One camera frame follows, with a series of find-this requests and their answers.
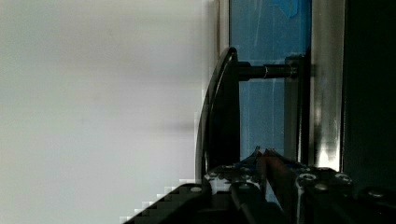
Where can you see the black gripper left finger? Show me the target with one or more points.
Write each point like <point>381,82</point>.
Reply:
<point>236,191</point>

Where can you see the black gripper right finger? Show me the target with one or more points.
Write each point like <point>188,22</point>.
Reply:
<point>320,195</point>

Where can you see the black oven door handle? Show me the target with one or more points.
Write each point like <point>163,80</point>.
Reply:
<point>218,138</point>

